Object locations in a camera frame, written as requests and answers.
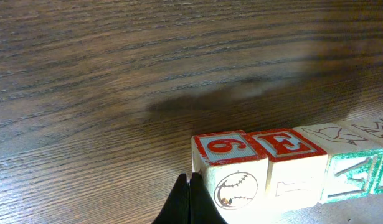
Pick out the wooden block green V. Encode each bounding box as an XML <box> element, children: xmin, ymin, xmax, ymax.
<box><xmin>294</xmin><ymin>123</ymin><xmax>382</xmax><ymax>203</ymax></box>

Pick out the wooden block green B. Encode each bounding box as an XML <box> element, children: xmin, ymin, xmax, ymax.
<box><xmin>336</xmin><ymin>118</ymin><xmax>383</xmax><ymax>195</ymax></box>

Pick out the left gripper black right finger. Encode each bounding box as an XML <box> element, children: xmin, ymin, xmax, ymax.
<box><xmin>189</xmin><ymin>172</ymin><xmax>227</xmax><ymax>224</ymax></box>

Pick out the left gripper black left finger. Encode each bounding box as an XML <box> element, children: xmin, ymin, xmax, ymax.
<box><xmin>152</xmin><ymin>174</ymin><xmax>189</xmax><ymax>224</ymax></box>

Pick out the wooden block green E side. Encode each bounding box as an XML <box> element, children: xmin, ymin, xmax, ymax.
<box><xmin>248</xmin><ymin>129</ymin><xmax>328</xmax><ymax>211</ymax></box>

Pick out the wooden block baseball blue side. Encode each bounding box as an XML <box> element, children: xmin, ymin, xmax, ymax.
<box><xmin>191</xmin><ymin>130</ymin><xmax>268</xmax><ymax>223</ymax></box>

